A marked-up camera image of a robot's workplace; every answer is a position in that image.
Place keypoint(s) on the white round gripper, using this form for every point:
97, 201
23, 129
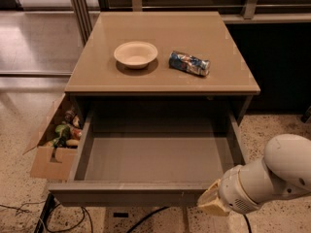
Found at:
233, 191

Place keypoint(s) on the grey top drawer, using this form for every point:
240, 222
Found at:
145, 169

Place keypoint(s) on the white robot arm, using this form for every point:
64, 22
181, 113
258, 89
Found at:
283, 173

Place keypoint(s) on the grey drawer cabinet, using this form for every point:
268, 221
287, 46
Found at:
159, 98

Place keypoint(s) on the crushed blue soda can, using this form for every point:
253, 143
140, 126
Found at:
189, 64

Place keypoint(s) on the red toy in box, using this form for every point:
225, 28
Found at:
76, 133

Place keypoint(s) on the black floor strip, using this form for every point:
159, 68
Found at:
43, 218

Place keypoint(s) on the green toy in box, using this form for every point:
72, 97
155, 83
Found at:
62, 132

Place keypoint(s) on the white paper bowl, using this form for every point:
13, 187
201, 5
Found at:
135, 55

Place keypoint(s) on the dark toy in box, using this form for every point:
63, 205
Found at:
69, 115

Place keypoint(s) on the brown cardboard box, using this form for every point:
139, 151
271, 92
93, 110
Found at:
51, 162

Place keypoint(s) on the metal window frame post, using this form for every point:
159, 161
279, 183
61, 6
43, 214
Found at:
83, 19

